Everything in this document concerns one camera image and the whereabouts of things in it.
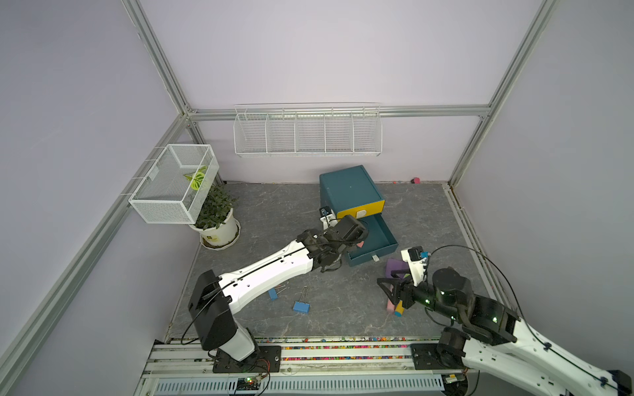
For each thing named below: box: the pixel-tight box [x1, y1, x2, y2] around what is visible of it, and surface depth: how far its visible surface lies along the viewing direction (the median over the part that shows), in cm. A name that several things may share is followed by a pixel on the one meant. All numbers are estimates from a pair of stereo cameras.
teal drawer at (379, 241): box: [345, 212, 399, 268], surface depth 91 cm
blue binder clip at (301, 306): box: [292, 301, 312, 314], surface depth 85 cm
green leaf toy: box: [183, 165, 208, 191], surface depth 83 cm
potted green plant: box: [189, 183, 242, 251], surface depth 91 cm
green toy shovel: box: [394, 300, 406, 318], surface depth 81 cm
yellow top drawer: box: [336, 199, 386, 220], surface depth 87 cm
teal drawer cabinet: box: [319, 165, 391, 234], surface depth 89 cm
